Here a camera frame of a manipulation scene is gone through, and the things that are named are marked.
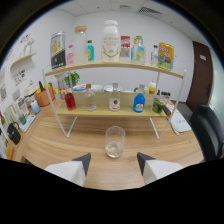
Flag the white cloth bag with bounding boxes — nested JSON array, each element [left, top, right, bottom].
[[169, 111, 192, 134]]

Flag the clear drinking glass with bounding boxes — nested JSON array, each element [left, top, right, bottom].
[[104, 125, 126, 159]]

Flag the black chair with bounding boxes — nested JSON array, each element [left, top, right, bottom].
[[189, 103, 224, 163]]

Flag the white flat tray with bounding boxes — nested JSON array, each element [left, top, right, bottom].
[[18, 114, 37, 133]]

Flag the orange printed paper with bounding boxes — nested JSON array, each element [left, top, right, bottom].
[[165, 100, 176, 113]]

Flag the black bag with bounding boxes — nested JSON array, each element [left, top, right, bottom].
[[6, 121, 22, 145]]

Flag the blue liquid bottle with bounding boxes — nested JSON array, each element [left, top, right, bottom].
[[132, 84, 146, 114]]

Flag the red liquid bottle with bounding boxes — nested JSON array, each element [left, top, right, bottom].
[[64, 88, 77, 111]]

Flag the small blue white bottle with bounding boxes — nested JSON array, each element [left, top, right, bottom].
[[30, 99, 41, 115]]

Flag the orange basket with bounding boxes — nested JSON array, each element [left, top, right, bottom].
[[34, 84, 56, 108]]

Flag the white kettle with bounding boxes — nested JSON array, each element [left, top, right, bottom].
[[23, 79, 40, 98]]

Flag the green potted plant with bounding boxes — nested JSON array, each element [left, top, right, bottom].
[[63, 71, 81, 88]]

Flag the brown door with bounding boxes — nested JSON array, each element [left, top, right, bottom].
[[185, 40, 214, 113]]

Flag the small clear bottle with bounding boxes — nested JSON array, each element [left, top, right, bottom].
[[150, 44, 159, 67]]

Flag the yellow printed can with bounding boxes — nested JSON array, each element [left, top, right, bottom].
[[157, 42, 175, 71]]

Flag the two-tier wooden shelf rack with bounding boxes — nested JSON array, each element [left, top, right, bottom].
[[41, 60, 188, 140]]

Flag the clear bottle green cap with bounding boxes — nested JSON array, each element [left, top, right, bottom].
[[132, 35, 147, 66]]

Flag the gray printed poster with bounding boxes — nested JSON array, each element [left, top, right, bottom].
[[119, 47, 131, 62]]

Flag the small teal bottle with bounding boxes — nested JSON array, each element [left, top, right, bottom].
[[86, 39, 95, 63]]

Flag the glass jar cork lid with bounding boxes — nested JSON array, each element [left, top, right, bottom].
[[73, 25, 89, 66]]

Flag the white flower vase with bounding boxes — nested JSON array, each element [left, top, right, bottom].
[[23, 37, 35, 56]]

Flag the red poster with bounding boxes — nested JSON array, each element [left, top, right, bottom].
[[120, 35, 131, 48]]

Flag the large white bottle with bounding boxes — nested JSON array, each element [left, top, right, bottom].
[[101, 19, 121, 63]]

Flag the ceiling air vent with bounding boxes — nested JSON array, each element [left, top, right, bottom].
[[138, 6, 164, 15]]

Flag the colourful wall picture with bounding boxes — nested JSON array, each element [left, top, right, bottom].
[[13, 69, 28, 86]]

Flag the wooden wall shelf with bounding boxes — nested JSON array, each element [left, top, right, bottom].
[[9, 51, 38, 69]]

